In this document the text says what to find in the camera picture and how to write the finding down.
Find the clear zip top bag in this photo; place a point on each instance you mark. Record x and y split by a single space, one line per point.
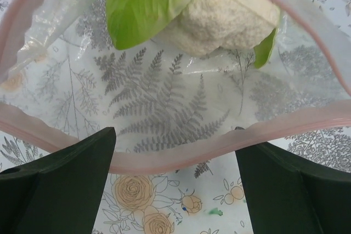
25 20

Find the floral table mat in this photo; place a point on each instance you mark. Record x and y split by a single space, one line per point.
164 204

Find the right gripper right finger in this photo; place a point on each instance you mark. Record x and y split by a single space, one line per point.
302 189

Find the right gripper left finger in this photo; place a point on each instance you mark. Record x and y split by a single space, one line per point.
60 192

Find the white fake cauliflower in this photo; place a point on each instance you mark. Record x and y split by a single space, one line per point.
196 27

